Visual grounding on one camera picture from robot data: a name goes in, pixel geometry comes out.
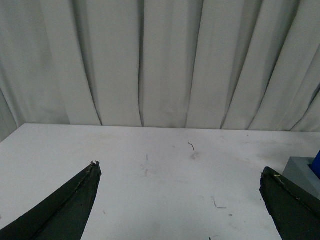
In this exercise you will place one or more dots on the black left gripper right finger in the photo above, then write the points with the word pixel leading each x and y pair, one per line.
pixel 294 211

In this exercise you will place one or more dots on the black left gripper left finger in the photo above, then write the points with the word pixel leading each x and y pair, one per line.
pixel 61 216

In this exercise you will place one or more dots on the blue block with knob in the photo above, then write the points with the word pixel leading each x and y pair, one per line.
pixel 315 166

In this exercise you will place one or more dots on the gray cube base with hole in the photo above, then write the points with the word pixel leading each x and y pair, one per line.
pixel 298 170

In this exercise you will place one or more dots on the white pleated curtain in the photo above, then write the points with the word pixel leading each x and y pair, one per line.
pixel 198 64

